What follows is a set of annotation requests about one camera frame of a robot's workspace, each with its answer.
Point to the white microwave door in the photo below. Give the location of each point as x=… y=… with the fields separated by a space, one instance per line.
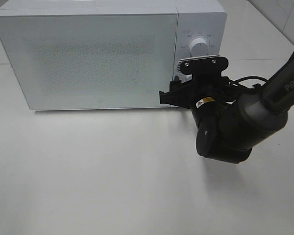
x=90 y=62

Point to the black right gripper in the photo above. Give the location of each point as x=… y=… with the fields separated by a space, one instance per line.
x=205 y=95

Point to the upper white power knob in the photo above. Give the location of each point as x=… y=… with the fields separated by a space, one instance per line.
x=199 y=46

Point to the white microwave oven body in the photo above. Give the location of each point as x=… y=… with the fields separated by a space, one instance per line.
x=195 y=18

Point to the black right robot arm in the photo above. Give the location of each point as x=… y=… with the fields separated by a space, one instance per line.
x=231 y=118

